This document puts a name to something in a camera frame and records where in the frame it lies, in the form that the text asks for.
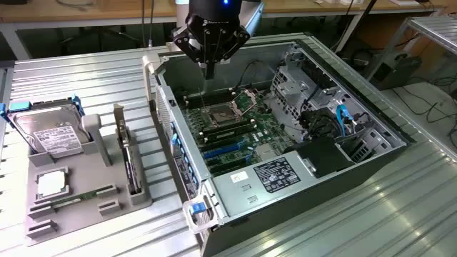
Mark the black box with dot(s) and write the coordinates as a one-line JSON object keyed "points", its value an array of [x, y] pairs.
{"points": [[397, 71]]}

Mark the black RAM slot pair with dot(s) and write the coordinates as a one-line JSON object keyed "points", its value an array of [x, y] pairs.
{"points": [[207, 99]]}

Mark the CPU socket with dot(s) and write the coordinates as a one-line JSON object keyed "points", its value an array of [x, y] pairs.
{"points": [[219, 115]]}

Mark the green RAM stick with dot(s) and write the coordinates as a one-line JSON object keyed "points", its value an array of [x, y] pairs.
{"points": [[81, 198]]}

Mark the installed RAM stick with label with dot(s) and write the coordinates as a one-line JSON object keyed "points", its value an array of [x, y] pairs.
{"points": [[229, 134]]}

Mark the GPU card with metal bracket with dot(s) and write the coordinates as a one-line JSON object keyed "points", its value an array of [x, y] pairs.
{"points": [[126, 150]]}

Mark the thin metal locking lever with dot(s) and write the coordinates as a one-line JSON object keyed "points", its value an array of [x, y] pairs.
{"points": [[203, 100]]}

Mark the metal socket cover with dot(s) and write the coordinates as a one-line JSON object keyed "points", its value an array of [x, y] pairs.
{"points": [[245, 101]]}

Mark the black expansion slot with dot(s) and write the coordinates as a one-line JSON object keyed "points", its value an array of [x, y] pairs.
{"points": [[233, 166]]}

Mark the hard disk with white label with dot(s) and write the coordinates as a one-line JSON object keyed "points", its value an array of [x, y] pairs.
{"points": [[50, 131]]}

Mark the grey parts rack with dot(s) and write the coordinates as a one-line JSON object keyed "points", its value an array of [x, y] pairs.
{"points": [[90, 182]]}

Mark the blue disk carrier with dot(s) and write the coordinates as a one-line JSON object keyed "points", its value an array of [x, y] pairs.
{"points": [[19, 106]]}

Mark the black fan shroud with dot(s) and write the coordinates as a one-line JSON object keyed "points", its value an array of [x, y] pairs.
{"points": [[322, 158]]}

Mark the metal disk bay cage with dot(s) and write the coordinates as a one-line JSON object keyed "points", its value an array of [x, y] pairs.
{"points": [[290, 91]]}

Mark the silver chipset heatsink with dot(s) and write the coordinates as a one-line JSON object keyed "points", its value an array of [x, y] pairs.
{"points": [[269, 152]]}

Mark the silver CPU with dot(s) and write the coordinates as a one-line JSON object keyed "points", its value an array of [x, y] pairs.
{"points": [[53, 183]]}

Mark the grey power supply unit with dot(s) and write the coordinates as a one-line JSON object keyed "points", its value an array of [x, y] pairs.
{"points": [[243, 195]]}

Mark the wooden desk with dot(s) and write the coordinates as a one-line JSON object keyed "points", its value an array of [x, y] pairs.
{"points": [[107, 8]]}

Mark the black headphones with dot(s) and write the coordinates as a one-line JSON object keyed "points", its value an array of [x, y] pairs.
{"points": [[362, 57]]}

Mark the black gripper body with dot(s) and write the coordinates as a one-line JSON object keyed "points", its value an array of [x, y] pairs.
{"points": [[214, 16]]}

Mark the blue expansion slot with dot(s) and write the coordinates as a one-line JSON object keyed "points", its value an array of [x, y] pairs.
{"points": [[222, 150]]}

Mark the grey corner clamp with blue latch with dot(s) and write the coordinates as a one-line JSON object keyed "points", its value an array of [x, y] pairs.
{"points": [[195, 222]]}

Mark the green motherboard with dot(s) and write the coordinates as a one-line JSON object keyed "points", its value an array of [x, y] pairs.
{"points": [[266, 128]]}

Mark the black open PC case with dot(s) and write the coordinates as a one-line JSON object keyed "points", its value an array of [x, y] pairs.
{"points": [[358, 176]]}

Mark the aluminium frame table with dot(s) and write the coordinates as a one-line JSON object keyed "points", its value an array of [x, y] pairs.
{"points": [[429, 26]]}

